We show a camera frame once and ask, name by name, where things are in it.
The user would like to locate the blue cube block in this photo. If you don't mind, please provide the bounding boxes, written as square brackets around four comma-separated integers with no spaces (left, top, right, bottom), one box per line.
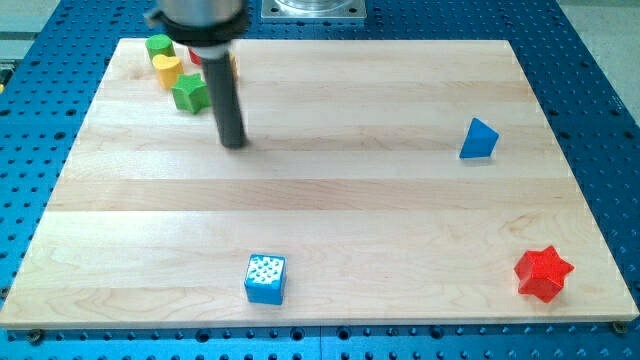
[244,254,287,305]

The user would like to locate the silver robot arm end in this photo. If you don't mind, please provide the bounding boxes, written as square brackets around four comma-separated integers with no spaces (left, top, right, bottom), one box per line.
[144,0,249,47]

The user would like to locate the green cylinder block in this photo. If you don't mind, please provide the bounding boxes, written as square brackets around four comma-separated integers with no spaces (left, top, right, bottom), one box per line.
[145,34,175,61]

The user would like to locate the light wooden board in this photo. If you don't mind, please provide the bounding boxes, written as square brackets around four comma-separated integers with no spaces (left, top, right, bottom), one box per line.
[1,38,638,329]

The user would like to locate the blue triangular prism block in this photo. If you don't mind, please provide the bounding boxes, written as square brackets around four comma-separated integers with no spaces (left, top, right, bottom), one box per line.
[459,118,499,159]

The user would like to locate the yellow heart block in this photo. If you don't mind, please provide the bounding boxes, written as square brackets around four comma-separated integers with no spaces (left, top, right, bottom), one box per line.
[151,54,184,90]

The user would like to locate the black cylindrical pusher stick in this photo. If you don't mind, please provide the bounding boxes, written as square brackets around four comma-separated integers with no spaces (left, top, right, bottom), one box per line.
[199,44,246,149]

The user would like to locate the green star block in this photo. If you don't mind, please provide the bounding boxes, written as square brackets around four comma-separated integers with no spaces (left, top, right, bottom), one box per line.
[171,73,211,114]

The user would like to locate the red block behind pusher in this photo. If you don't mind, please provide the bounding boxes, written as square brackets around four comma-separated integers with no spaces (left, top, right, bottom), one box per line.
[188,48,201,66]

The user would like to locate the orange block behind pusher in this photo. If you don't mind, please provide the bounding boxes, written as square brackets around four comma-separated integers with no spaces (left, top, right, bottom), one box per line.
[229,54,240,80]

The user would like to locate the red star block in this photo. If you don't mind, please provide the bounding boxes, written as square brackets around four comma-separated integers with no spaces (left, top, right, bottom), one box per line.
[514,245,575,303]

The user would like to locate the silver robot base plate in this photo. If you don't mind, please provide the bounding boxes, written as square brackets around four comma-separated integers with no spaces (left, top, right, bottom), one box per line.
[260,0,367,20]

